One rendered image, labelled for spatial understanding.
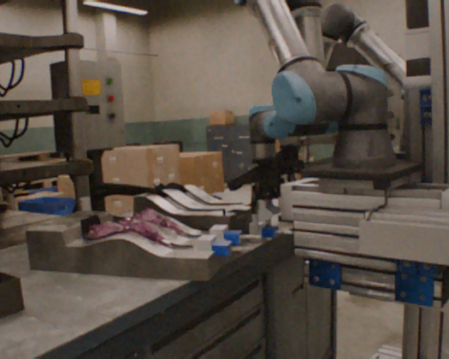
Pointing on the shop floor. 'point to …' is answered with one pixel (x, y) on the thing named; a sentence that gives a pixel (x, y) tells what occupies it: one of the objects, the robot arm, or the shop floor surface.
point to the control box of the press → (101, 94)
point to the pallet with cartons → (203, 171)
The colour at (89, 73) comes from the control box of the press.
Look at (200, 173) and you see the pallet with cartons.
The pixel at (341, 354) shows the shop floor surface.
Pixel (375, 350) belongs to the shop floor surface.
